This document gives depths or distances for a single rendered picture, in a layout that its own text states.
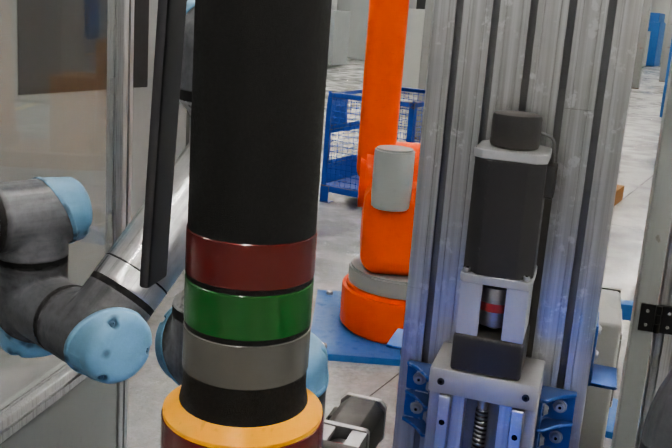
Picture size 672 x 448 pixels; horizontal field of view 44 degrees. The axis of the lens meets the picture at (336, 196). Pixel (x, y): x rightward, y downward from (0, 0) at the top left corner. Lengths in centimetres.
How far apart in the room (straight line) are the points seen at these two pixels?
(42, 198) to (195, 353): 73
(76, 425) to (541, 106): 108
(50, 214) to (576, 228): 62
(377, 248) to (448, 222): 310
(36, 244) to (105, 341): 16
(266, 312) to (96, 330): 64
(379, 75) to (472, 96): 323
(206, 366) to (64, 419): 146
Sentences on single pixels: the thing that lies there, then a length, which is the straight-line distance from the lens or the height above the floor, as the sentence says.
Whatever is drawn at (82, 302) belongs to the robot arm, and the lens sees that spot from 88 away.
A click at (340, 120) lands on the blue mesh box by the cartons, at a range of 723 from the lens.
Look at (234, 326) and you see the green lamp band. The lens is 21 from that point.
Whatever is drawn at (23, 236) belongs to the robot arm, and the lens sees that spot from 94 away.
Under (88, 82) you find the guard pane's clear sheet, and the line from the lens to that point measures 158.
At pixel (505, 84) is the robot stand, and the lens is 107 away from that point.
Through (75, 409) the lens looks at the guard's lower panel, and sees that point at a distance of 170.
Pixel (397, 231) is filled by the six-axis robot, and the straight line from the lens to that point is 417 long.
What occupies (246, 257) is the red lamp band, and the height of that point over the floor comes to 162.
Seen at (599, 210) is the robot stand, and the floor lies 146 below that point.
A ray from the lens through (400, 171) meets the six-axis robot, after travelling 405.
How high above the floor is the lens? 168
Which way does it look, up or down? 13 degrees down
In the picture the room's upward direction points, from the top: 4 degrees clockwise
